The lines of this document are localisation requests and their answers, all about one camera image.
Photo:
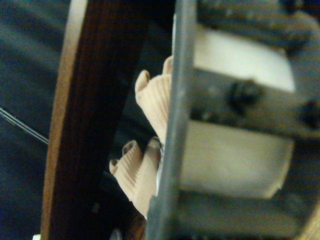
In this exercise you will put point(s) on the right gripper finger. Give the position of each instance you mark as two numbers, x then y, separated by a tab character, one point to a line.
225	112

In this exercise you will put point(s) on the beige shoe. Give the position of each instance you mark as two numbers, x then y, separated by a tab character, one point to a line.
157	105
140	175

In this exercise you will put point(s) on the brown shoe rack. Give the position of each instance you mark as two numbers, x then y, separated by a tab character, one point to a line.
87	100

